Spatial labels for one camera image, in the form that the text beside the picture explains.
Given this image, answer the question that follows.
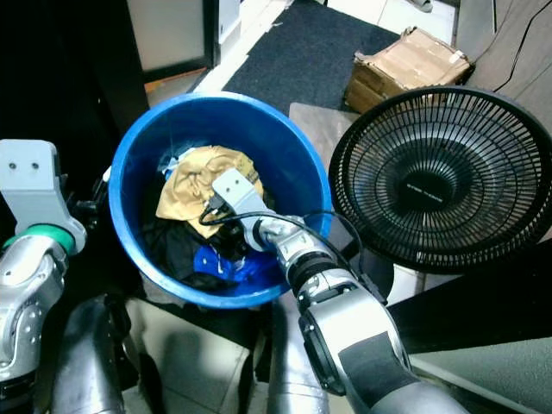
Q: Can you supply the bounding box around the dark navy garment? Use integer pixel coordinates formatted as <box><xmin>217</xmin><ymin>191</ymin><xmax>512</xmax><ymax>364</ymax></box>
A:
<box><xmin>138</xmin><ymin>211</ymin><xmax>247</xmax><ymax>290</ymax></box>

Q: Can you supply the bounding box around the light blue cloth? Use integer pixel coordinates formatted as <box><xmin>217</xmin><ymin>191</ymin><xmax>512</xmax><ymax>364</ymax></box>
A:
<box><xmin>160</xmin><ymin>147</ymin><xmax>191</xmax><ymax>175</ymax></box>

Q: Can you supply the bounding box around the tan cloth garment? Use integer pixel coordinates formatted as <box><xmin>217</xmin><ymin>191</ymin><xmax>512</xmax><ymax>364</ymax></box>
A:
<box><xmin>155</xmin><ymin>145</ymin><xmax>247</xmax><ymax>238</ymax></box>

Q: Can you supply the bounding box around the royal blue garment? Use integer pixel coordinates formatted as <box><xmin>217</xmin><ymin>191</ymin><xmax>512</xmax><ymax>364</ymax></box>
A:
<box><xmin>194</xmin><ymin>244</ymin><xmax>264</xmax><ymax>285</ymax></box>

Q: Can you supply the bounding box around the grey black-framed door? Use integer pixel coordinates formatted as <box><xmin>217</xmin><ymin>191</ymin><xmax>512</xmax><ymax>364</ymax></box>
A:
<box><xmin>125</xmin><ymin>0</ymin><xmax>221</xmax><ymax>83</ymax></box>

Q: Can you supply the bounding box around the blue plastic laundry bucket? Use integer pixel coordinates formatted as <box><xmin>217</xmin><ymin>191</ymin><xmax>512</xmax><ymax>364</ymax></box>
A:
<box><xmin>110</xmin><ymin>91</ymin><xmax>335</xmax><ymax>310</ymax></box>

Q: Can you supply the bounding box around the dark grey floor mat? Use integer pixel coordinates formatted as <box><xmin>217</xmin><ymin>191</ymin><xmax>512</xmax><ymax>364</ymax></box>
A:
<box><xmin>223</xmin><ymin>0</ymin><xmax>402</xmax><ymax>113</ymax></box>

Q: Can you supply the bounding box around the brown cardboard box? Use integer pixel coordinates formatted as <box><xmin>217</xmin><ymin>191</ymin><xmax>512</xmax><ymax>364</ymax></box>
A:
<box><xmin>343</xmin><ymin>26</ymin><xmax>475</xmax><ymax>115</ymax></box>

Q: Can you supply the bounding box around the black floor fan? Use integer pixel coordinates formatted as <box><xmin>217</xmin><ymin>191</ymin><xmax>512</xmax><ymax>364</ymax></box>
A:
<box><xmin>328</xmin><ymin>86</ymin><xmax>552</xmax><ymax>275</ymax></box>

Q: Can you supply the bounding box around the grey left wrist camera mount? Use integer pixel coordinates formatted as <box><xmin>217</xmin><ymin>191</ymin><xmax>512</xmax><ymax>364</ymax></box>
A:
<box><xmin>0</xmin><ymin>140</ymin><xmax>87</xmax><ymax>247</ymax></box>

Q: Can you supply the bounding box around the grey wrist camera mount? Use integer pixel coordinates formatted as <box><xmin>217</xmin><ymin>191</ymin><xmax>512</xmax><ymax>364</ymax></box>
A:
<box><xmin>211</xmin><ymin>168</ymin><xmax>277</xmax><ymax>229</ymax></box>
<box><xmin>0</xmin><ymin>140</ymin><xmax>87</xmax><ymax>247</ymax></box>

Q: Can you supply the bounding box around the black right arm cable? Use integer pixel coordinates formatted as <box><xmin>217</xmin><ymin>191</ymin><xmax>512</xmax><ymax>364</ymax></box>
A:
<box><xmin>198</xmin><ymin>194</ymin><xmax>389</xmax><ymax>303</ymax></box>

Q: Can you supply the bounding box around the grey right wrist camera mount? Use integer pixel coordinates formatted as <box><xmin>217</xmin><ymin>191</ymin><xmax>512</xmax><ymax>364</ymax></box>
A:
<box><xmin>211</xmin><ymin>168</ymin><xmax>277</xmax><ymax>229</ymax></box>

